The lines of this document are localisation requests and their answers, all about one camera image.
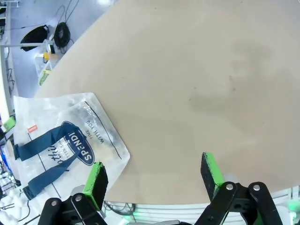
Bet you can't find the green packet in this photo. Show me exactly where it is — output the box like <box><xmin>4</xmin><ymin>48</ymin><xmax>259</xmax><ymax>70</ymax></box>
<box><xmin>38</xmin><ymin>69</ymin><xmax>52</xmax><ymax>86</ymax></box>
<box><xmin>3</xmin><ymin>117</ymin><xmax>16</xmax><ymax>130</ymax></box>

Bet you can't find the white foam padding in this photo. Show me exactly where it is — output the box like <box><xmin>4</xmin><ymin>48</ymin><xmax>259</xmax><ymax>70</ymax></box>
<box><xmin>0</xmin><ymin>187</ymin><xmax>30</xmax><ymax>225</ymax></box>

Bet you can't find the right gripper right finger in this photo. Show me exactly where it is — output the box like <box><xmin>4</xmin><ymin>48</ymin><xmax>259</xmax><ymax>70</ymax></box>
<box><xmin>194</xmin><ymin>152</ymin><xmax>283</xmax><ymax>225</ymax></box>

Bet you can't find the coiled black cable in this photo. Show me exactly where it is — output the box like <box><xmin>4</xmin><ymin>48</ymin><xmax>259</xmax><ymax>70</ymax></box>
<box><xmin>54</xmin><ymin>22</ymin><xmax>71</xmax><ymax>49</ymax></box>

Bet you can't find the white storage box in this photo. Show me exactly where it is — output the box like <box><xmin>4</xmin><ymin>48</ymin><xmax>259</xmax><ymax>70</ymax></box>
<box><xmin>35</xmin><ymin>53</ymin><xmax>58</xmax><ymax>77</ymax></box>

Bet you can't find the black cable bundle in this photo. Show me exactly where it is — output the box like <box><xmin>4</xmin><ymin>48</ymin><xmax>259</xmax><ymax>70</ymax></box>
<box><xmin>103</xmin><ymin>201</ymin><xmax>143</xmax><ymax>218</ymax></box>

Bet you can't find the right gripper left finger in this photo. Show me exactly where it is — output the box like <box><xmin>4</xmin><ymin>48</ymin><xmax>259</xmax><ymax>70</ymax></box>
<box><xmin>37</xmin><ymin>161</ymin><xmax>109</xmax><ymax>225</ymax></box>

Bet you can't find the clear printed shopping bag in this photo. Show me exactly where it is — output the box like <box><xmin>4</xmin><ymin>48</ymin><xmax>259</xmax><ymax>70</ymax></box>
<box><xmin>13</xmin><ymin>92</ymin><xmax>131</xmax><ymax>201</ymax></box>

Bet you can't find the black fabric bag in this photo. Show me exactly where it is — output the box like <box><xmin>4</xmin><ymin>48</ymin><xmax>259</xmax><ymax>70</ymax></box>
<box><xmin>20</xmin><ymin>25</ymin><xmax>50</xmax><ymax>51</ymax></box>

